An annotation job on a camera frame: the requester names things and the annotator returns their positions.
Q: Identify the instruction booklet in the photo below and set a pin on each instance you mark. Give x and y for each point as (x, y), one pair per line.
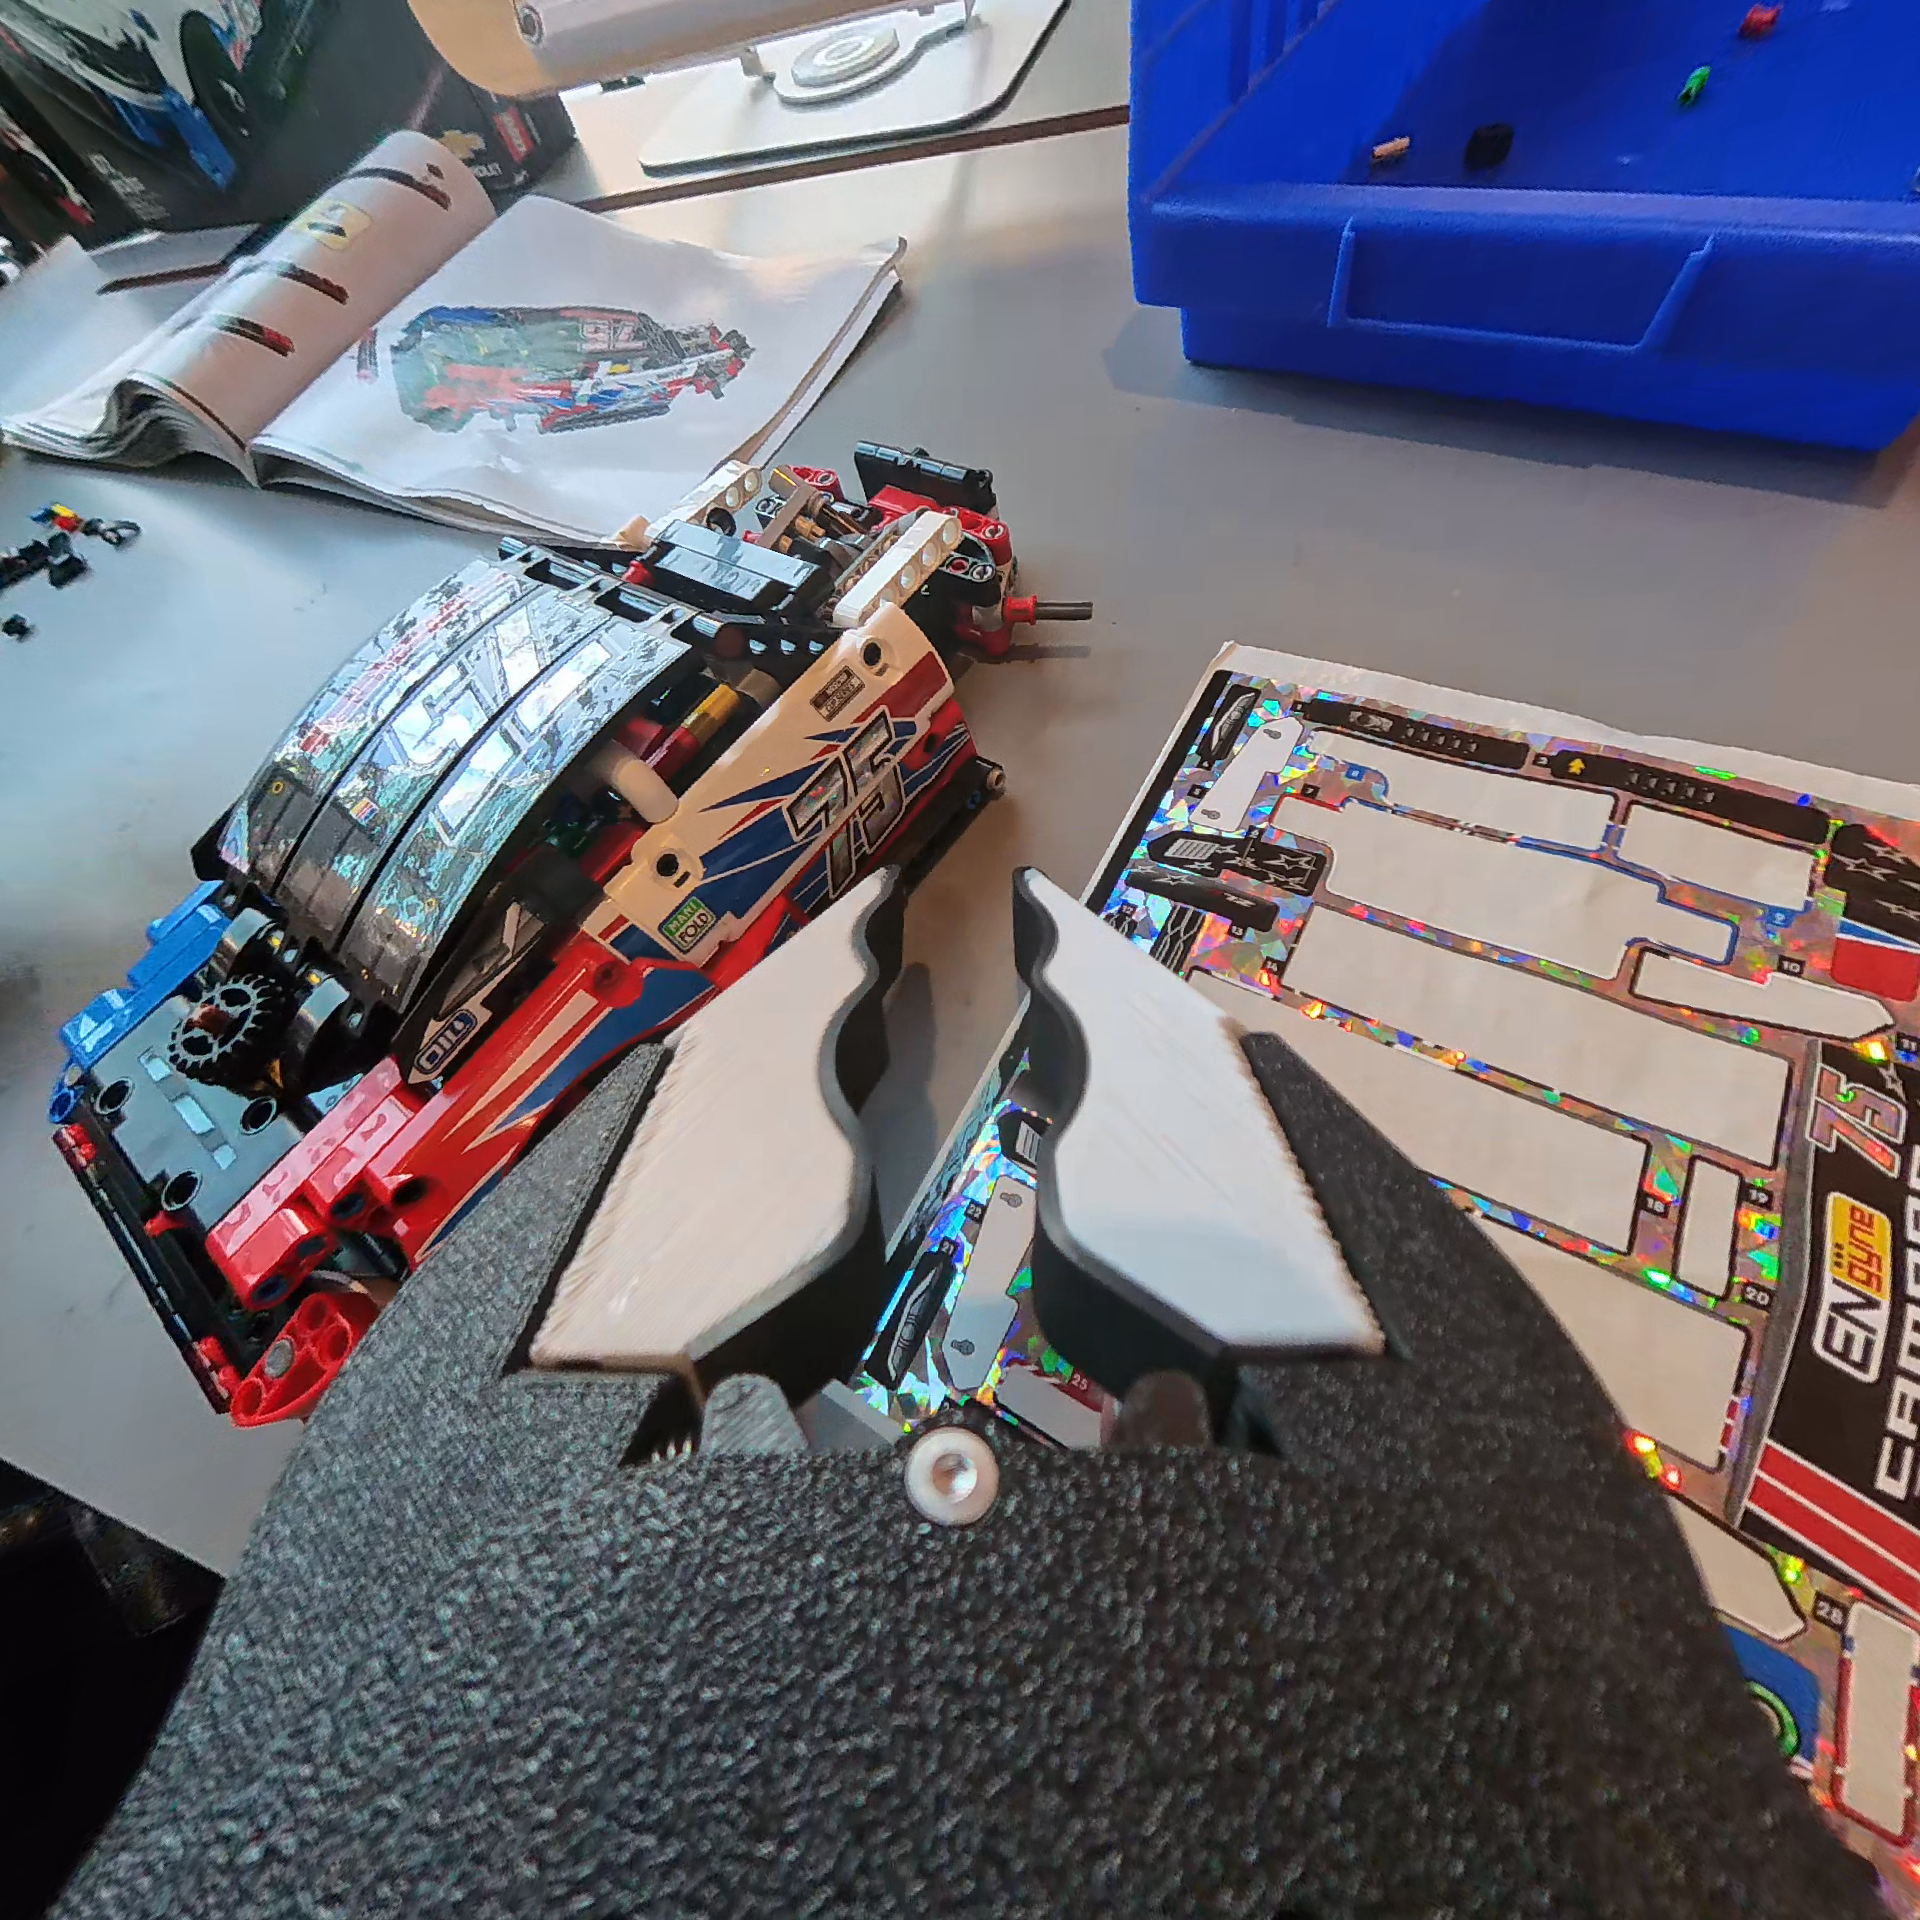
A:
(599, 346)

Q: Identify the blue plastic bin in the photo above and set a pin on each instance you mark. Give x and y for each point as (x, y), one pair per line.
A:
(1499, 300)

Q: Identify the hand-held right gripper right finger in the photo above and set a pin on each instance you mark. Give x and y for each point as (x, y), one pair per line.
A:
(1185, 1185)

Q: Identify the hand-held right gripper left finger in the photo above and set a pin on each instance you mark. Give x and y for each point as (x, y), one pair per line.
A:
(735, 1185)

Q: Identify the black toy set box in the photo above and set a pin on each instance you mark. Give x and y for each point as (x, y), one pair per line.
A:
(330, 90)

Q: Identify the black plate brick assembly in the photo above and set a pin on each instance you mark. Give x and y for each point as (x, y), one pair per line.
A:
(38, 563)

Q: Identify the small black stud piece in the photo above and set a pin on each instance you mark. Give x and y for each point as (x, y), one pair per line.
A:
(1488, 145)

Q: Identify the red blue black brick car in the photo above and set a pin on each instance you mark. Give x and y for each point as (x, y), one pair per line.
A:
(450, 901)

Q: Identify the holographic sticker sheet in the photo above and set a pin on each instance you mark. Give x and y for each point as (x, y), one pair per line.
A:
(1499, 974)

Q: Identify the grey desk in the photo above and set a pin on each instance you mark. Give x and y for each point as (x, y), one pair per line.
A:
(1277, 523)

